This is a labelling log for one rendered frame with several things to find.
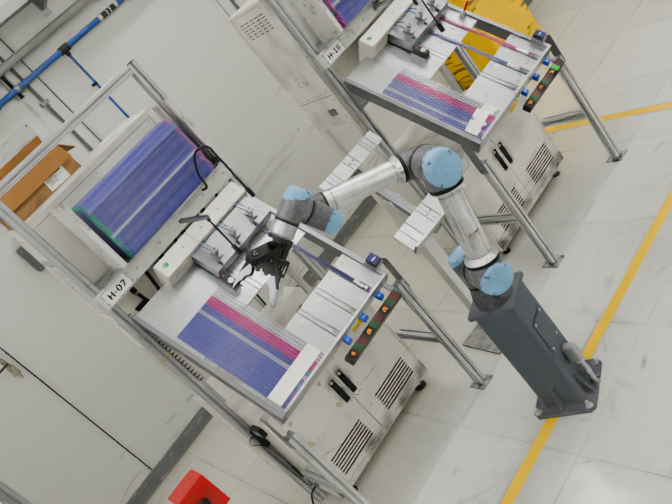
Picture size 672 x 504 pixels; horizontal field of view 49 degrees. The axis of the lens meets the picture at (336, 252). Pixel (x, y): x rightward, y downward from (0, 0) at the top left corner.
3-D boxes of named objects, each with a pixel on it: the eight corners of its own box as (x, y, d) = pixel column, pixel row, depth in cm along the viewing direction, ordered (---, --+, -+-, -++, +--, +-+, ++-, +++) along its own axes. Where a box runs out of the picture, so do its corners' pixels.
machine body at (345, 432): (435, 377, 339) (356, 288, 315) (352, 507, 311) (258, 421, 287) (354, 363, 393) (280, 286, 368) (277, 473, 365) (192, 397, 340)
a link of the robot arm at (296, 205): (318, 195, 211) (292, 184, 208) (303, 230, 212) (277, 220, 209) (310, 191, 219) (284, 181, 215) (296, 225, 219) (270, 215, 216)
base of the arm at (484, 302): (516, 274, 259) (502, 255, 256) (509, 305, 249) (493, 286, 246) (480, 285, 269) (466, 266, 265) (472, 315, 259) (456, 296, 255)
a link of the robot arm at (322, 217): (336, 207, 226) (305, 194, 222) (348, 214, 215) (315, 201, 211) (326, 230, 227) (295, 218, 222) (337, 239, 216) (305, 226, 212)
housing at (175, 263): (250, 208, 310) (246, 189, 298) (176, 294, 291) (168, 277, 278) (236, 199, 313) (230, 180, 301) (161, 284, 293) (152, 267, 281)
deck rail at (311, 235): (387, 280, 290) (388, 272, 284) (385, 283, 289) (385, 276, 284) (246, 199, 311) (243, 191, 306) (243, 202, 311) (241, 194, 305)
